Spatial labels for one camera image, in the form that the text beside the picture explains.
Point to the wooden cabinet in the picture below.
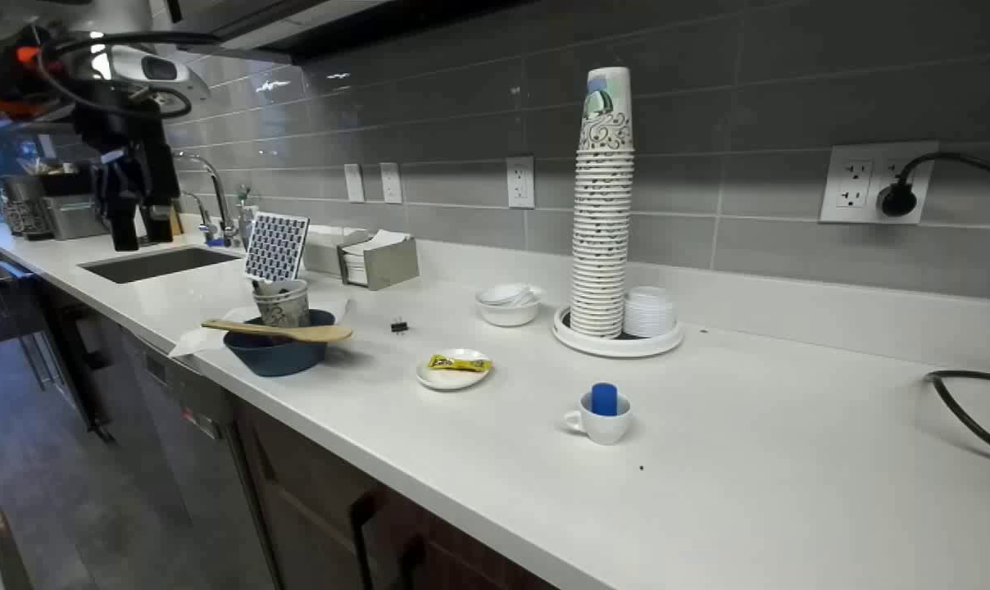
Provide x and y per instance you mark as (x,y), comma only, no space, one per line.
(308,502)

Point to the wooden spoon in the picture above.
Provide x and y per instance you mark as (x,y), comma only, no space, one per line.
(287,328)

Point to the small black item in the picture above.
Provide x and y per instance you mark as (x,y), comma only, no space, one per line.
(397,325)

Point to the stainless steel sink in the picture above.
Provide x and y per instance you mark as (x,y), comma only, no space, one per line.
(155,263)

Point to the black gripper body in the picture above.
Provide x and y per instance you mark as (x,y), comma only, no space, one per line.
(136,167)

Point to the chrome faucet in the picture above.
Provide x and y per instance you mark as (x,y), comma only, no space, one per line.
(216,184)

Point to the white double wall outlet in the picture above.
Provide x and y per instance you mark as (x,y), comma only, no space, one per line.
(853,184)

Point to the white wall switch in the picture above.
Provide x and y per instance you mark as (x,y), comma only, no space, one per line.
(351,182)
(390,182)

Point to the metal countertop appliance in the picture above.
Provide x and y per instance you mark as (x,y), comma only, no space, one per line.
(52,208)

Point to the Franka robot arm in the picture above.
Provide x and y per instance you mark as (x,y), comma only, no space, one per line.
(106,108)

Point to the white round tray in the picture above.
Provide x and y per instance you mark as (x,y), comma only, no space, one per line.
(615,346)

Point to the blue capsule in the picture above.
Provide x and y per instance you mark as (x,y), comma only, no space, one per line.
(605,398)

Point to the white bowl with lids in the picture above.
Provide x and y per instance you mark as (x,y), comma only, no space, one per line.
(509,305)

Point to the blue soap bottle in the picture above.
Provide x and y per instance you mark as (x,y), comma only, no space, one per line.
(214,234)

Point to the yellow sachet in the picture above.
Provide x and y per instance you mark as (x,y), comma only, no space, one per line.
(455,365)

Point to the white box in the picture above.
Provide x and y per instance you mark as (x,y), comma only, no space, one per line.
(323,251)

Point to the grey napkin dispenser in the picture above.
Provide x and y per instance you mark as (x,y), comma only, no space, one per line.
(384,263)

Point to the dark blue bowl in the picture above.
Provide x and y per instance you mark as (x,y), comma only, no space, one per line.
(275,357)

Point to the white saucer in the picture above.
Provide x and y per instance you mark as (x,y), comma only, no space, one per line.
(450,377)

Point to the range hood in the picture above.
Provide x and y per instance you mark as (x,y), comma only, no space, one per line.
(298,24)

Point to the white espresso cup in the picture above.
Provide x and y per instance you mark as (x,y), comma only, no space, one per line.
(608,428)

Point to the short white cup stack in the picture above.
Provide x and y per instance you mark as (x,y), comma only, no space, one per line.
(650,314)

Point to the tall paper cup stack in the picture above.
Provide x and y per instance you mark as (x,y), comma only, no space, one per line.
(605,218)

